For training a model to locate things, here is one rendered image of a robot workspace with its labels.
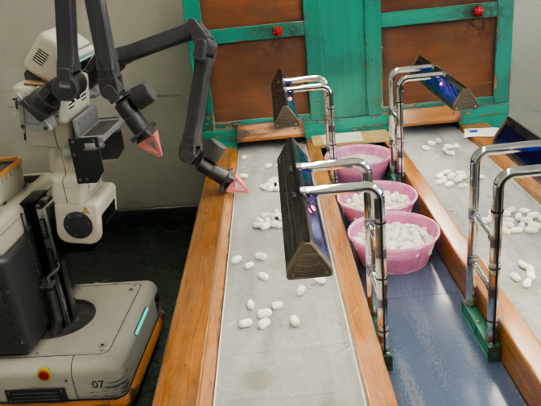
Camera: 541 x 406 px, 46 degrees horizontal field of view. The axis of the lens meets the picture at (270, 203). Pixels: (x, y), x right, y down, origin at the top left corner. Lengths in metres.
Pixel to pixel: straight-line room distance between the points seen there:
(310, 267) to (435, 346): 0.56
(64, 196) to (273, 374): 1.19
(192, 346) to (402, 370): 0.47
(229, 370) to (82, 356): 1.09
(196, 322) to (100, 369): 0.90
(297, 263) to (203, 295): 0.60
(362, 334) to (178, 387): 0.41
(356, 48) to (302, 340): 1.59
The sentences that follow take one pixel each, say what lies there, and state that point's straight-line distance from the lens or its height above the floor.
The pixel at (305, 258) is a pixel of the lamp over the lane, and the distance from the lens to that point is 1.07.
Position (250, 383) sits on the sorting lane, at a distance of 1.36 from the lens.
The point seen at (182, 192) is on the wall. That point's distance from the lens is 3.96.
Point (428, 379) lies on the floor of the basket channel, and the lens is 1.46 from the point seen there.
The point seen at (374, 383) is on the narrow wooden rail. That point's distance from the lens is 1.30.
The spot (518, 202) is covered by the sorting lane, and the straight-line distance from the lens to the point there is 2.17.
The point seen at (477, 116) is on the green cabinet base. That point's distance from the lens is 2.95.
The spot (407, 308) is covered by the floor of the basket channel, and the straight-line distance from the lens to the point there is 1.69.
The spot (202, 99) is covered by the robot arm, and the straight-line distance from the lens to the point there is 2.25.
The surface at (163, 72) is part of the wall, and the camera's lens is 3.77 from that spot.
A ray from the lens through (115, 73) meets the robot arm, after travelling 1.98.
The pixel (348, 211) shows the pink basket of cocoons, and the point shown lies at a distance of 2.08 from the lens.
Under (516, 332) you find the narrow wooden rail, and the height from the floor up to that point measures 0.76.
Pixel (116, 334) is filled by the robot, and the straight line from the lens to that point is 2.49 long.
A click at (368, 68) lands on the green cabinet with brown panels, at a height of 1.05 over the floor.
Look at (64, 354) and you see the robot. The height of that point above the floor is 0.28.
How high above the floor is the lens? 1.57
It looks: 22 degrees down
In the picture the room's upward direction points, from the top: 6 degrees counter-clockwise
